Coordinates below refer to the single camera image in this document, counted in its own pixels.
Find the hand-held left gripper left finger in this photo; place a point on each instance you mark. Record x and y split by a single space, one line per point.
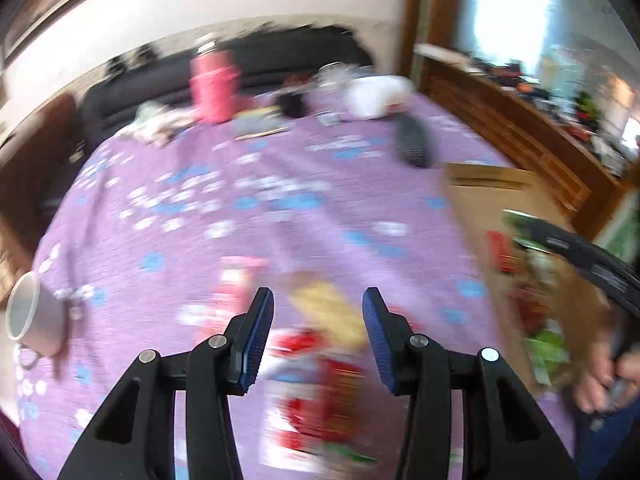
255 340

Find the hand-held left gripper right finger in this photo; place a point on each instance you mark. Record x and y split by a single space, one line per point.
377 340

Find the small red snack packet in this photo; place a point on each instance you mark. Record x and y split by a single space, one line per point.
345 385

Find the yellow snack packet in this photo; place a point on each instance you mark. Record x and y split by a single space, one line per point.
327 310

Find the white red printed snack packet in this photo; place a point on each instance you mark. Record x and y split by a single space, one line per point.
235 282

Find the pile of mixed snacks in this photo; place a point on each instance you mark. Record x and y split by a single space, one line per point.
540 310

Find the cardboard box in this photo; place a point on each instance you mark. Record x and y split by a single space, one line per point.
480 195

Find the person's right forearm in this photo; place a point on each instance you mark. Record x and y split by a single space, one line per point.
607 442

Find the person's right hand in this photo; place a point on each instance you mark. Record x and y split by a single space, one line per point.
595 380

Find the purple floral tablecloth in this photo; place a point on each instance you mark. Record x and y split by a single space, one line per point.
200 220

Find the dark clutter on cabinet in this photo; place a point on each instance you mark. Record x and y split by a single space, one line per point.
565 105

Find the wooden cabinet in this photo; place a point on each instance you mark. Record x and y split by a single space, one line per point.
510 115

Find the olive notebook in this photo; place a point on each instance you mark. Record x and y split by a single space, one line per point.
260 125

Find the white mug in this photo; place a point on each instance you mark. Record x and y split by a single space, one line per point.
32 310

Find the white cloth gloves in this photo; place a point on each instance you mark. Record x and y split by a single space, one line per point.
155 126

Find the black cup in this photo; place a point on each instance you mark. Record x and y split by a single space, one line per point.
292 101

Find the white plastic jar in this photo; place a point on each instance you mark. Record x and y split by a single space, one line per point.
377 95

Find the glass window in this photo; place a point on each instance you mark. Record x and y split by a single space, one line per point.
540 15

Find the white flat box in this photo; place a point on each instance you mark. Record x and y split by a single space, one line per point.
440 52

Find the pink bottle with knitted sleeve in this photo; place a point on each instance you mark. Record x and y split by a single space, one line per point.
212 85

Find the brown chair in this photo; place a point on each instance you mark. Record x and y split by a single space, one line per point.
30 160

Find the black sofa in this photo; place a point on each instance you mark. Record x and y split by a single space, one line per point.
130 80

